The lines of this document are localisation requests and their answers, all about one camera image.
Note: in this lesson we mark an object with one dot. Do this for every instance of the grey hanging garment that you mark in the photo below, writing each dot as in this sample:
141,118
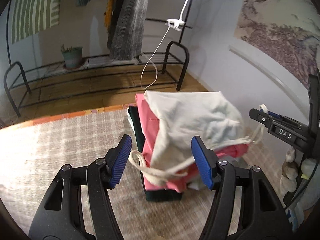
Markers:
127,29

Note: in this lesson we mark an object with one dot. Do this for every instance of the potted plant in grey pot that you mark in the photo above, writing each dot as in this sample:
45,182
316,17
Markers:
72,57

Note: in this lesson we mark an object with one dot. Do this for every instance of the black metal shoe rack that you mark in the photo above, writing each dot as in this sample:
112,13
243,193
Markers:
97,75

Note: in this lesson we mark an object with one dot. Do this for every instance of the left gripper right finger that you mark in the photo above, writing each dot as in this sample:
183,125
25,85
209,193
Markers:
207,163

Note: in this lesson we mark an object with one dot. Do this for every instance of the green striped wall hanging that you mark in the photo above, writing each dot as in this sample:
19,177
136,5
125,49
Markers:
33,16

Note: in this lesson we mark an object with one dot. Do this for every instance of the cream white camisole top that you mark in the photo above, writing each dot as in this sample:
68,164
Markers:
192,127

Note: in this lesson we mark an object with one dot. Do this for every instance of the plaid beige bed cover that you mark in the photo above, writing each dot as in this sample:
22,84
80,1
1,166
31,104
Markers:
54,186

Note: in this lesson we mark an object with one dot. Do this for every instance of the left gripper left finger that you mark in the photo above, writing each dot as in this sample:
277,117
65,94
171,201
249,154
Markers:
116,161

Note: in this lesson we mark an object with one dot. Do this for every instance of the white lamp clip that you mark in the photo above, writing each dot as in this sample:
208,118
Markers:
175,24

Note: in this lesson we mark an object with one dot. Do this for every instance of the yellow hanging garment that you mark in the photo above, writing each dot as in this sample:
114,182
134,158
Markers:
108,14

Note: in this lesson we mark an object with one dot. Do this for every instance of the landscape wall poster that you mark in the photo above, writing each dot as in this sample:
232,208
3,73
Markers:
285,30

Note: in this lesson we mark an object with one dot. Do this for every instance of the pink folded garment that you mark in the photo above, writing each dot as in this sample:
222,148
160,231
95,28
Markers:
155,142

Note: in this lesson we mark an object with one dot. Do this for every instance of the white folded garment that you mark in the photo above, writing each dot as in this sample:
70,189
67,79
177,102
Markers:
178,146

